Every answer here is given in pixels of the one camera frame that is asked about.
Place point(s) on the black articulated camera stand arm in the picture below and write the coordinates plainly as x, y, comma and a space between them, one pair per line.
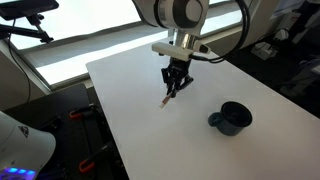
31, 31

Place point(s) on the black camera on stand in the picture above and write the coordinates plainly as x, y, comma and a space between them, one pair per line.
26, 7

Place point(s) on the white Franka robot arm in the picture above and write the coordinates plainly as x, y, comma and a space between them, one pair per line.
173, 13

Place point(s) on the small white floor device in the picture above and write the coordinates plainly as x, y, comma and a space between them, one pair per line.
264, 50

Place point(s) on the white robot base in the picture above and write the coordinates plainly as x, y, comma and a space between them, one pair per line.
23, 150

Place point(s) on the white window frame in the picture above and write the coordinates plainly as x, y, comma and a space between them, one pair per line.
100, 41

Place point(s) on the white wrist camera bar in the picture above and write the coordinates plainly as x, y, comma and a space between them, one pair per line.
173, 50

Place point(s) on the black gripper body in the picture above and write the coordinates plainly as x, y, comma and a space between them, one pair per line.
178, 68

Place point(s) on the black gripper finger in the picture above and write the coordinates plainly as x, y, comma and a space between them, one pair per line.
177, 88
169, 87

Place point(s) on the dark teal enamel mug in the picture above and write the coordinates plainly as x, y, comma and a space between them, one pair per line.
226, 128

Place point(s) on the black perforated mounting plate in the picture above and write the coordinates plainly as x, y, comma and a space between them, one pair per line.
66, 140

